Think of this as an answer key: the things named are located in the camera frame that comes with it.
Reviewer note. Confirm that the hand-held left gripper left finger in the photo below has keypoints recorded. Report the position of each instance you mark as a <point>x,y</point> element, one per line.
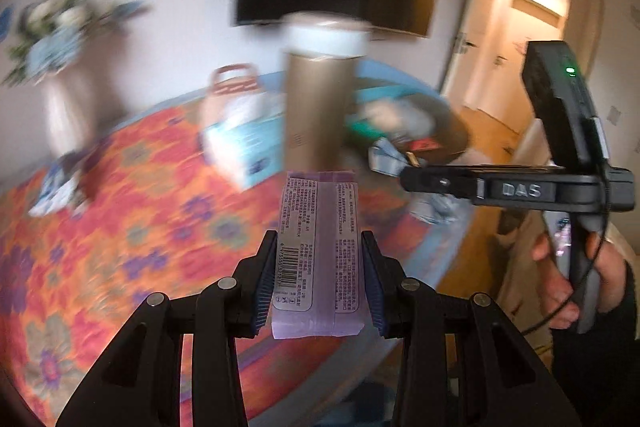
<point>265,297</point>

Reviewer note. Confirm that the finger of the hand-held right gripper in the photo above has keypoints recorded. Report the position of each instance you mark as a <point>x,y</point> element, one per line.
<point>435,181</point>

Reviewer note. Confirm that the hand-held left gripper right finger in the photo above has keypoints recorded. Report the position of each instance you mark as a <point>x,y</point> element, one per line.
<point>372,297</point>

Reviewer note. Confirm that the brown round basket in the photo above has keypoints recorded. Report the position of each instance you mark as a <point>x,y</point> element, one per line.
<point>450,122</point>

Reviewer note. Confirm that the purple packet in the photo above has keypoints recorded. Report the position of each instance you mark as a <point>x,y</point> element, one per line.
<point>317,257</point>

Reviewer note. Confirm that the person's right forearm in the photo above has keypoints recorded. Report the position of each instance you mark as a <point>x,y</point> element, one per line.
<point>610,367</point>

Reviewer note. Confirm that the person's right hand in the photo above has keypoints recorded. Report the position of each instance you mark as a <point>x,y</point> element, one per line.
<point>557,302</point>

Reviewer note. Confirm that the red packet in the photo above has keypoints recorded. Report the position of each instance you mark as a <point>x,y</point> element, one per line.
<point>425,145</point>

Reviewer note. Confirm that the white door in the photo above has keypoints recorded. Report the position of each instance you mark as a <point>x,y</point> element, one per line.
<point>505,57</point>

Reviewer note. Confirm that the brown cylinder with white lid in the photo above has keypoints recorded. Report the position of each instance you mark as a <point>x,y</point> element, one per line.
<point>320,107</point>

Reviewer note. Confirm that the blue and white tissue box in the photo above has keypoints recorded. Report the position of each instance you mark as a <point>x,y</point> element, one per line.
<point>245,152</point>

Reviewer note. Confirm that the floral tablecloth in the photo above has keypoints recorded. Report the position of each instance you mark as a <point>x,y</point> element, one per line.
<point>125,232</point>

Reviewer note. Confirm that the blue white small packet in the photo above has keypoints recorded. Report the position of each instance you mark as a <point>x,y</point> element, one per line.
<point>52,194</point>

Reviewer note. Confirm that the white vase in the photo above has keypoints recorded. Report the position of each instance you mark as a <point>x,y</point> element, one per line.
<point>67,117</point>

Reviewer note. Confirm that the blue and white flower bouquet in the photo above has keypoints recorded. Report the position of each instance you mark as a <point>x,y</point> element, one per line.
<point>55,22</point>

